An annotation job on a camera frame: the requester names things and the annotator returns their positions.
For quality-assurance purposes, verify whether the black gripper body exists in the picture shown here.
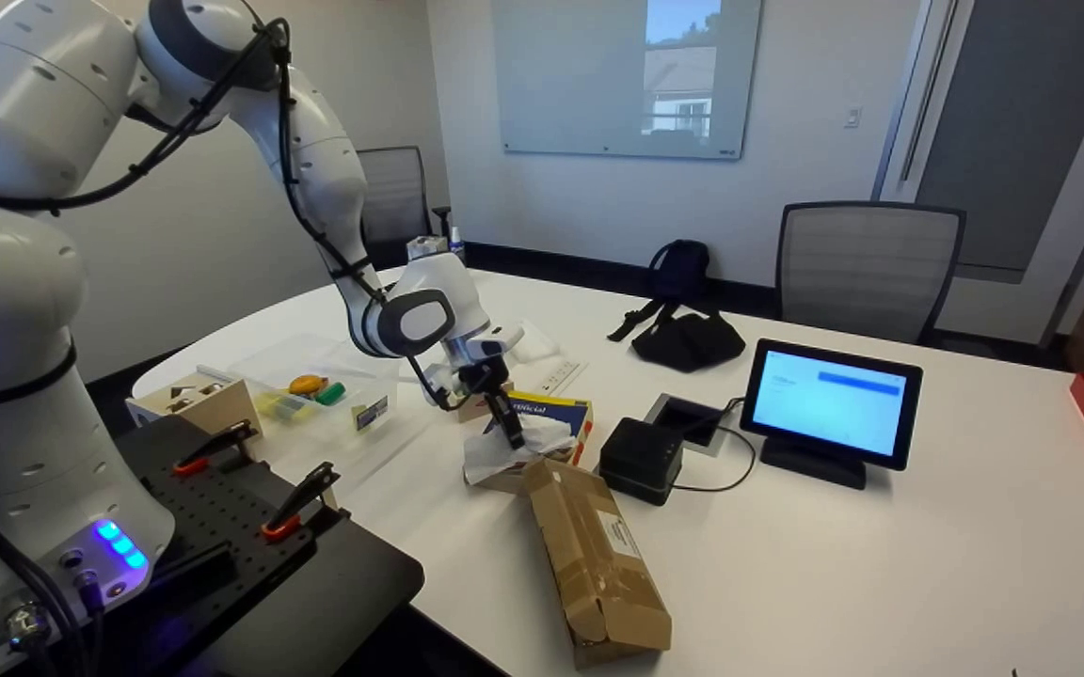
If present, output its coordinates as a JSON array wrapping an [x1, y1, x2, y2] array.
[[449, 345, 515, 408]]

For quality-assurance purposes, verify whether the white napkin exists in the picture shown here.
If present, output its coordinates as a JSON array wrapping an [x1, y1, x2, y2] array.
[[464, 412, 579, 491]]

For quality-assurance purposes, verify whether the clear plastic packet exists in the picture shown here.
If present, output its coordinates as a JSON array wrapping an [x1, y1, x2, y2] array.
[[506, 319, 587, 397]]

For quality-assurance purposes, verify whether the black cube box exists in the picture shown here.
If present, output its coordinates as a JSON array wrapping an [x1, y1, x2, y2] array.
[[596, 416, 683, 510]]

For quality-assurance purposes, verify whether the white tissue box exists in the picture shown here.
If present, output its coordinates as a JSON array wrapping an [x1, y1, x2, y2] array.
[[402, 232, 451, 269]]

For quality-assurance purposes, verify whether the long brown cardboard box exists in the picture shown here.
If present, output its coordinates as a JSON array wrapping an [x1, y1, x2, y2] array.
[[506, 456, 673, 671]]

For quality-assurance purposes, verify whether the clear plastic container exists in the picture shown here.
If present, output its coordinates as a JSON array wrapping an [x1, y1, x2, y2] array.
[[245, 368, 392, 472]]

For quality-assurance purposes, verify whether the black orange-tipped clamp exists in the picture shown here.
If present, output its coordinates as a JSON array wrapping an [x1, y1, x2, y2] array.
[[166, 418, 261, 482], [257, 459, 345, 546]]

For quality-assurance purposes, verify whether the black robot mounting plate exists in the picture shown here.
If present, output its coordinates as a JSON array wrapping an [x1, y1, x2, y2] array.
[[56, 412, 426, 677]]

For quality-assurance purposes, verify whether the wooden shape sorter box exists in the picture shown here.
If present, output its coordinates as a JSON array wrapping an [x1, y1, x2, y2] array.
[[123, 368, 261, 441]]

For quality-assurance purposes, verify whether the small black touchscreen monitor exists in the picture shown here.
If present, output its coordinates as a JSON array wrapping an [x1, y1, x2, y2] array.
[[739, 337, 925, 494]]

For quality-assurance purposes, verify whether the grey mesh office chair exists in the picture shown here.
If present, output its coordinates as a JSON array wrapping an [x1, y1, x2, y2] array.
[[776, 201, 967, 345]]

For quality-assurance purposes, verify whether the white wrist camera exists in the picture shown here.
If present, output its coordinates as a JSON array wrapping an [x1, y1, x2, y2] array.
[[441, 316, 506, 368]]

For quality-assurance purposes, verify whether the table cable grommet box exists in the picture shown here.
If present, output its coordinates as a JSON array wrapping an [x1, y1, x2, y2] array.
[[643, 390, 730, 456]]

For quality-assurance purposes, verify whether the black strap bag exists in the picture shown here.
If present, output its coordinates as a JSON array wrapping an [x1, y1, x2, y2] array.
[[607, 239, 747, 375]]

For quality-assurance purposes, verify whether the thin black monitor cable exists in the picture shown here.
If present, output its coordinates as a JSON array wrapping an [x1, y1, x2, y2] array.
[[676, 390, 764, 498]]

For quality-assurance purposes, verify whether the glass wall whiteboard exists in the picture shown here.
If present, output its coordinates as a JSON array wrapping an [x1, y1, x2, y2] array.
[[490, 0, 766, 166]]

